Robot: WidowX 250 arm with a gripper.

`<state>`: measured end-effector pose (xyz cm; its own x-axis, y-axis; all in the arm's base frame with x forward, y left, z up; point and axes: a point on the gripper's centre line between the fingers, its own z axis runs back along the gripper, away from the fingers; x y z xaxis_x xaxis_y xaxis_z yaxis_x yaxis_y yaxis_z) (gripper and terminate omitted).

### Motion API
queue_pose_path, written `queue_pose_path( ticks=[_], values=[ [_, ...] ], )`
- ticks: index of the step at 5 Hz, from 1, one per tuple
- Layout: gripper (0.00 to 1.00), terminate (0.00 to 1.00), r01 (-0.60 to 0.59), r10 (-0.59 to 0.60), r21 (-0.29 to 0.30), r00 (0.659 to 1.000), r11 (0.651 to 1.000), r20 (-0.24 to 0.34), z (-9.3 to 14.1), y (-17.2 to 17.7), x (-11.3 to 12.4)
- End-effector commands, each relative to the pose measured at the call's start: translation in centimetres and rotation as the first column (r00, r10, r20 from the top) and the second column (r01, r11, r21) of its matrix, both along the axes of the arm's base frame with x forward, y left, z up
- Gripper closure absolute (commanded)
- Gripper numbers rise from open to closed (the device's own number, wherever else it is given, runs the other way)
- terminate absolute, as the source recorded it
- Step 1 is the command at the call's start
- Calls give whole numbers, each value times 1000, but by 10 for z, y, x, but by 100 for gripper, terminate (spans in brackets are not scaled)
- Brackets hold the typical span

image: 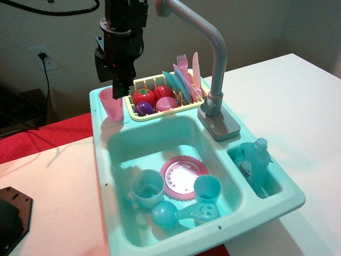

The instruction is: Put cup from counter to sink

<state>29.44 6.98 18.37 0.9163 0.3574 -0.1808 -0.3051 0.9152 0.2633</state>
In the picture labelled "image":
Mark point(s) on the red toy tomato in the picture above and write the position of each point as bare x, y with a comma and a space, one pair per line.
145, 95

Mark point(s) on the pink toy plate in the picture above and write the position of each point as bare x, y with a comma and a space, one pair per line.
180, 174

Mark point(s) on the blue toy plate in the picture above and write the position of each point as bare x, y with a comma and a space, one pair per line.
183, 86
172, 80

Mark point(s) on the pink toy fork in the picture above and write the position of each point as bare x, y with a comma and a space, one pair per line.
182, 62

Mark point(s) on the red cloth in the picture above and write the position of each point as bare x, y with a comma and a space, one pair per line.
47, 137

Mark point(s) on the light blue mug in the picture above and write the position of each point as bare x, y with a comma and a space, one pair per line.
146, 189

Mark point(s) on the yellow dish rack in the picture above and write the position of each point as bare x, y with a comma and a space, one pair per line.
150, 83

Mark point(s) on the teal toy sink unit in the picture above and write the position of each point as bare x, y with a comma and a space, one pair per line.
125, 148

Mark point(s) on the white wall outlet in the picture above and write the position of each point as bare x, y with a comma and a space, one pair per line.
43, 57

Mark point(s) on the pink toy knife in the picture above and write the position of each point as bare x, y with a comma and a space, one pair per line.
196, 71

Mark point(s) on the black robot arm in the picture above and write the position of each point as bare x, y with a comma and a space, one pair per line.
124, 15

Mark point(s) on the grey pink toy faucet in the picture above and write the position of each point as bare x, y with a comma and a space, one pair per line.
215, 118

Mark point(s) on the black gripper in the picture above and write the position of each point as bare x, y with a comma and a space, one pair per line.
115, 55

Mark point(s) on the pink toy bowl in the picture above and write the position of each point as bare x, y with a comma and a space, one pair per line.
166, 103

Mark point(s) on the teal soap bottle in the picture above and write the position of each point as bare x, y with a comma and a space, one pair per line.
252, 160

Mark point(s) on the teal plastic cup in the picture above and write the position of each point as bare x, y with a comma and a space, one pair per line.
207, 189

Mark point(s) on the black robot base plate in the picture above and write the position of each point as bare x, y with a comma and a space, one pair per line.
16, 209

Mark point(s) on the pink plastic cup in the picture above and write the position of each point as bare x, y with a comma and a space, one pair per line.
113, 107

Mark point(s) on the teal smiley ladle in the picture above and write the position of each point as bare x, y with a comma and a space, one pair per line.
165, 214

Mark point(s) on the purple toy eggplant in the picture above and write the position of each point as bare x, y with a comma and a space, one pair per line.
144, 108

